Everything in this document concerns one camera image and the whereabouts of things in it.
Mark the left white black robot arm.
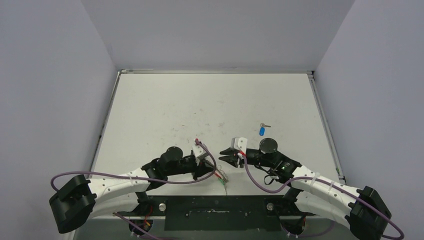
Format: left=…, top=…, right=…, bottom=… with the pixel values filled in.
left=49, top=144, right=217, bottom=234

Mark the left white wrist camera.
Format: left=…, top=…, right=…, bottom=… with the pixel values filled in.
left=192, top=139, right=209, bottom=165

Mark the purple cable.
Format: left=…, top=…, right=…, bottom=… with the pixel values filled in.
left=243, top=155, right=405, bottom=240
left=50, top=139, right=218, bottom=240

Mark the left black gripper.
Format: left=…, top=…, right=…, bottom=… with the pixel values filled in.
left=166, top=157, right=215, bottom=181

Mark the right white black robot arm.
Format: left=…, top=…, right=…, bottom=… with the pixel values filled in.
left=219, top=137, right=392, bottom=240

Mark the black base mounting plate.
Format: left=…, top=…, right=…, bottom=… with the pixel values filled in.
left=121, top=195, right=307, bottom=232

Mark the key with green tag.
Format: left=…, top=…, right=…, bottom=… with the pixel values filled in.
left=218, top=178, right=228, bottom=196

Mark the metal keyring with red handle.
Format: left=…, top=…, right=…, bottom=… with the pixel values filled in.
left=214, top=165, right=229, bottom=182

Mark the key with blue tag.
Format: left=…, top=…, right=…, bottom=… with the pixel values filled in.
left=259, top=123, right=271, bottom=136

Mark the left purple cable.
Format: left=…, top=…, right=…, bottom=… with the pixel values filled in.
left=50, top=139, right=218, bottom=240

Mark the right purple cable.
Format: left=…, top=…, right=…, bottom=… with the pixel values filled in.
left=243, top=155, right=405, bottom=240

